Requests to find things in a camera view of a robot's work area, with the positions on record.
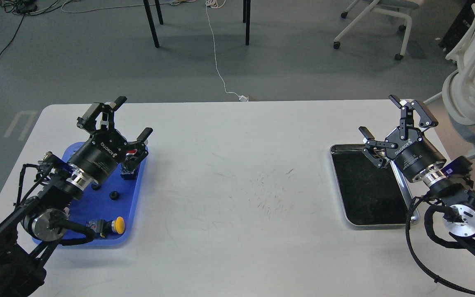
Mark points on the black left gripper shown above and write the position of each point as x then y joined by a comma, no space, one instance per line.
99,156

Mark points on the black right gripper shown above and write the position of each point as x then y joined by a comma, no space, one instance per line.
406,145

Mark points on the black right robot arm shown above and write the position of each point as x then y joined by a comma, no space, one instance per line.
450,217

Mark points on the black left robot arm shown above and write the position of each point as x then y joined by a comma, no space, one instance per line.
22,260

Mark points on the blue plastic tray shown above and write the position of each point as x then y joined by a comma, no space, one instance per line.
86,205

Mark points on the silver metal tray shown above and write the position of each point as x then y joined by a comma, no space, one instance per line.
371,198

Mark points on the red push button switch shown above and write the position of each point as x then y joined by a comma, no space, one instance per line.
128,170

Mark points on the yellow push button switch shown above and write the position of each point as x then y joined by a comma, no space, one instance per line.
102,228

